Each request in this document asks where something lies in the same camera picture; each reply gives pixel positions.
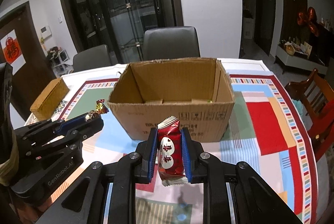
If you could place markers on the dark red candy packet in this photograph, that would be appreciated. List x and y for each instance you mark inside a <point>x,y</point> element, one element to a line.
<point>169,152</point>

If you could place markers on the red foil balloons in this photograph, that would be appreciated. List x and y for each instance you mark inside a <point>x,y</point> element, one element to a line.
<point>309,19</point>

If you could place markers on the red gold candy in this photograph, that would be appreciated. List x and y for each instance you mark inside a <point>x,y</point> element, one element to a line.
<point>99,110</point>

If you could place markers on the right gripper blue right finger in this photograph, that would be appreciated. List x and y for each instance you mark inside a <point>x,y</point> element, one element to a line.
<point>232,193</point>

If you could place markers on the red wooden chair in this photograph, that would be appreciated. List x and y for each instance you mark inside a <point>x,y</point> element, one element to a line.
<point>316,95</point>

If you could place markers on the woven wicker box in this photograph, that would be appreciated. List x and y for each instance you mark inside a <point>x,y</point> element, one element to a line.
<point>48,100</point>

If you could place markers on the white low side table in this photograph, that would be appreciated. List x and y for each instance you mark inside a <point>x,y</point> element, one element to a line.
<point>289,61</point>

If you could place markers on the brown cardboard box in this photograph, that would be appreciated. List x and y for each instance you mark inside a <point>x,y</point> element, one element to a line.
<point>197,91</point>

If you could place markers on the grey chair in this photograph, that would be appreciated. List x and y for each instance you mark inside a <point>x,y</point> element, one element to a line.
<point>93,58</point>
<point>170,43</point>

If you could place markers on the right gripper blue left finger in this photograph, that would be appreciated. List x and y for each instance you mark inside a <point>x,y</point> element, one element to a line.
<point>106,192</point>

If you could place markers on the grey chair left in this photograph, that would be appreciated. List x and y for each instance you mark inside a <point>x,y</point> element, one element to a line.
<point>93,58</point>

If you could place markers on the colourful patterned tablecloth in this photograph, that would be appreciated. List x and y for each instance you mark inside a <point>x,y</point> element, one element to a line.
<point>264,130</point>

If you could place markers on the white shoe rack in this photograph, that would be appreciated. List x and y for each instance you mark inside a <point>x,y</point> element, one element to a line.
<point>59,61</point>

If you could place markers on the grey chair centre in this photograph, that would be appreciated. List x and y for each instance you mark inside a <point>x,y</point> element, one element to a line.
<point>170,43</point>

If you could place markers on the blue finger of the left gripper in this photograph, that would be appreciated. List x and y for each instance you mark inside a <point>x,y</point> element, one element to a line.
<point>48,129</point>
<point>83,130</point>

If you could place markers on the red fu door poster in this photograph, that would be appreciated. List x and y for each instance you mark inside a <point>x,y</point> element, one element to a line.
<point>12,51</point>

